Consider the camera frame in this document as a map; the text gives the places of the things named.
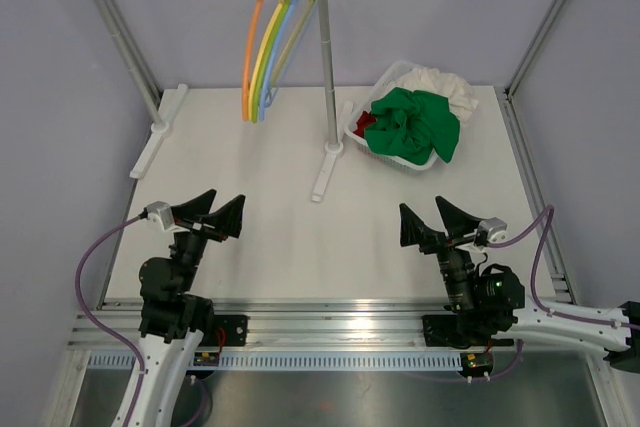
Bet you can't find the red t shirt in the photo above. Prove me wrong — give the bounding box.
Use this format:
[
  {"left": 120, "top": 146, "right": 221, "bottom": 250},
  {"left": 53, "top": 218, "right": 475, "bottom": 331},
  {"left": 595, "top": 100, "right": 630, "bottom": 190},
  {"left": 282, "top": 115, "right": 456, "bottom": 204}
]
[{"left": 353, "top": 111, "right": 377, "bottom": 138}]

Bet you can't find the white plastic basket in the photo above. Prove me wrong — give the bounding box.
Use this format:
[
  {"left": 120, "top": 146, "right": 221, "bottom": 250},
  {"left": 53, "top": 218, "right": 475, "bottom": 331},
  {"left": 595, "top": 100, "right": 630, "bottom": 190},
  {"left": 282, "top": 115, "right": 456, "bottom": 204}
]
[{"left": 343, "top": 60, "right": 440, "bottom": 174}]

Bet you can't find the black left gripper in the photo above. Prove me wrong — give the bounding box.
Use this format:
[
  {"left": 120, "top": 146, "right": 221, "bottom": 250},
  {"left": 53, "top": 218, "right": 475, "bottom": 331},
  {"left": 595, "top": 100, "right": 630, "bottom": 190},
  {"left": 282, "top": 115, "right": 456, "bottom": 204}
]
[{"left": 170, "top": 189, "right": 244, "bottom": 292}]

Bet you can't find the lime green hanger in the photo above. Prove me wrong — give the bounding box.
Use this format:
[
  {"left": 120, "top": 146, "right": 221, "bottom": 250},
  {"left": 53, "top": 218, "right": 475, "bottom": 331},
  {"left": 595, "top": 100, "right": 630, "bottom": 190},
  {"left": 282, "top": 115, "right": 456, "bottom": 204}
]
[{"left": 252, "top": 0, "right": 314, "bottom": 122}]

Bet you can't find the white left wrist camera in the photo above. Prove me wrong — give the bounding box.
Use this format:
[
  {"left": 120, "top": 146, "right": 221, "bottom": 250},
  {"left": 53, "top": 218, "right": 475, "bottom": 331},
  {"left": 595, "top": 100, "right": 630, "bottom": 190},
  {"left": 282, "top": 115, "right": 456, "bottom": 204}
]
[{"left": 142, "top": 201, "right": 187, "bottom": 234}]

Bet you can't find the orange hanger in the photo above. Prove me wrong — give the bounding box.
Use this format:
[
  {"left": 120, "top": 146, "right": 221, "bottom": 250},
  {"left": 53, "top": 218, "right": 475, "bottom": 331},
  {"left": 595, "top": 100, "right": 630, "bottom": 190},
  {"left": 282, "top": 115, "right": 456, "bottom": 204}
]
[{"left": 241, "top": 0, "right": 265, "bottom": 121}]

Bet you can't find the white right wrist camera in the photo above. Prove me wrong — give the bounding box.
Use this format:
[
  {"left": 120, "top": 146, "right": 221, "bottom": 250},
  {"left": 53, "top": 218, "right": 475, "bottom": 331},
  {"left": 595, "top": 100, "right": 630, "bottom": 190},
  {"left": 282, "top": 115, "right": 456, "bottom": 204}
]
[{"left": 459, "top": 217, "right": 507, "bottom": 253}]

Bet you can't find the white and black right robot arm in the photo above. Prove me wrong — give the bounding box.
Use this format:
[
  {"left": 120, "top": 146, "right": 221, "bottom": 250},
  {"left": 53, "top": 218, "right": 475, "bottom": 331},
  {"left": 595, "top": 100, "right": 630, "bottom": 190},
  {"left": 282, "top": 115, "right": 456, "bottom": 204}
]
[{"left": 399, "top": 196, "right": 639, "bottom": 373}]

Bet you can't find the aluminium corner post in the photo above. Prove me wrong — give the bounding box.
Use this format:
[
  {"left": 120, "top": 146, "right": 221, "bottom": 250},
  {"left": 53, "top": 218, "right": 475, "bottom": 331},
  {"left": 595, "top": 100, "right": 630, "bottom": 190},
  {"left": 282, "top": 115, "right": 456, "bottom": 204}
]
[{"left": 505, "top": 0, "right": 570, "bottom": 101}]

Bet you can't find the white slotted cable duct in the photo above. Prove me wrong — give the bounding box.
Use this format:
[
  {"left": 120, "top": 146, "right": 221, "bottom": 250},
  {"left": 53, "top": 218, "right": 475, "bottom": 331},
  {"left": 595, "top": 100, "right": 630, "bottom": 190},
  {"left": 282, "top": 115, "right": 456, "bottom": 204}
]
[{"left": 87, "top": 350, "right": 463, "bottom": 373}]

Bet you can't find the silver clothes rack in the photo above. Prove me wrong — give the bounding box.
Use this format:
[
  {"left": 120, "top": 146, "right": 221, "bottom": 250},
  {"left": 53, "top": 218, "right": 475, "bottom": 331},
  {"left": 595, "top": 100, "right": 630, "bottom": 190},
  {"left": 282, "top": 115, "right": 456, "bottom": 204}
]
[{"left": 93, "top": 0, "right": 347, "bottom": 203}]

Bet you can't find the green t shirt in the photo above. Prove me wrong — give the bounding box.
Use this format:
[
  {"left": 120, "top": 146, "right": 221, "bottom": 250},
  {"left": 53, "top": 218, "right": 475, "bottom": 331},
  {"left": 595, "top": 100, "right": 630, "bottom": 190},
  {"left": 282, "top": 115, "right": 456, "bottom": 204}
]
[{"left": 364, "top": 87, "right": 461, "bottom": 165}]

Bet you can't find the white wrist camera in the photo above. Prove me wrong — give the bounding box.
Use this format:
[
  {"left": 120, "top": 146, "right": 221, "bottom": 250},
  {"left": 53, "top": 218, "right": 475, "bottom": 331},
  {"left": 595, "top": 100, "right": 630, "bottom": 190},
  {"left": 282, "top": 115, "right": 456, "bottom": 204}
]
[
  {"left": 142, "top": 201, "right": 187, "bottom": 234},
  {"left": 459, "top": 217, "right": 507, "bottom": 253}
]

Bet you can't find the light blue plastic hanger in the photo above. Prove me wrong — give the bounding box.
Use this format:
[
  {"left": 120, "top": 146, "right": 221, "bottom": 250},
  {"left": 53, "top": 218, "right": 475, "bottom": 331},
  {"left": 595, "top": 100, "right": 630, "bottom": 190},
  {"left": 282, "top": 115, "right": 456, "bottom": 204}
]
[{"left": 257, "top": 0, "right": 319, "bottom": 121}]

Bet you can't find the beige t shirt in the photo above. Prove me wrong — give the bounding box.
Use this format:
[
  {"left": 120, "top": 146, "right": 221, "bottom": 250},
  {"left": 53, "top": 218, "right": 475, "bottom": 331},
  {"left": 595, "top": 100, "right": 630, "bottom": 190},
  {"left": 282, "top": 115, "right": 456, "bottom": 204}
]
[{"left": 394, "top": 67, "right": 479, "bottom": 127}]

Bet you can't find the yellow hanger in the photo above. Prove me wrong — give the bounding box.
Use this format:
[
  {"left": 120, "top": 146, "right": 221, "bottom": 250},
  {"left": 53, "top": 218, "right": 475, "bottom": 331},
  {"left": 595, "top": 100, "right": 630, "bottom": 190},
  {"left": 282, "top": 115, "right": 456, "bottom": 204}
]
[{"left": 247, "top": 0, "right": 316, "bottom": 123}]

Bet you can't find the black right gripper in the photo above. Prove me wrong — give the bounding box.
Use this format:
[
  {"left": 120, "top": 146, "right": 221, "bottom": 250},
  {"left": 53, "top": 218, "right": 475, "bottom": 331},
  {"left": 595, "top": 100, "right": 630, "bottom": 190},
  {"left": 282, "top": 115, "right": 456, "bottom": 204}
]
[{"left": 399, "top": 196, "right": 484, "bottom": 310}]

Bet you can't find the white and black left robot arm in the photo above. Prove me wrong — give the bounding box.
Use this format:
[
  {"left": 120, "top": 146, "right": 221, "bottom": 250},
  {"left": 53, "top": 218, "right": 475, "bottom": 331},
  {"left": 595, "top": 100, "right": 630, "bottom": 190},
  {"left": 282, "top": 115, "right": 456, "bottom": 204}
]
[{"left": 113, "top": 189, "right": 248, "bottom": 426}]

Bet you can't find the aluminium frame rail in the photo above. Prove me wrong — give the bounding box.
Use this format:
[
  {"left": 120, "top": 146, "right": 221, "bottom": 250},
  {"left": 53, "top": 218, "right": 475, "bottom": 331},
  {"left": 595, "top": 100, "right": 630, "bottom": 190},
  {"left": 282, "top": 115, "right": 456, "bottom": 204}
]
[{"left": 67, "top": 299, "right": 453, "bottom": 352}]

